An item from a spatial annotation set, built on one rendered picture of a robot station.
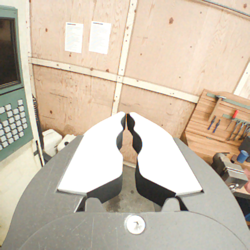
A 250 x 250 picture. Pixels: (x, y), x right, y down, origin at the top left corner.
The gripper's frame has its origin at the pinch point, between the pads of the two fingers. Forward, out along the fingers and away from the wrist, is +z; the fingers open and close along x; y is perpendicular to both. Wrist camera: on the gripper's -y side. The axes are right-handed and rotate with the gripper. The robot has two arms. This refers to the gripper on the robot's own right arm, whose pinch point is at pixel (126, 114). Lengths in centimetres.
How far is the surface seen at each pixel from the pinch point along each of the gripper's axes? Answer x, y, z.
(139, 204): 26, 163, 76
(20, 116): -53, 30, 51
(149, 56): 27, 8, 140
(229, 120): 117, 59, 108
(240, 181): 79, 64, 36
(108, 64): -14, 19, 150
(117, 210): -1, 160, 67
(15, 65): -49, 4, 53
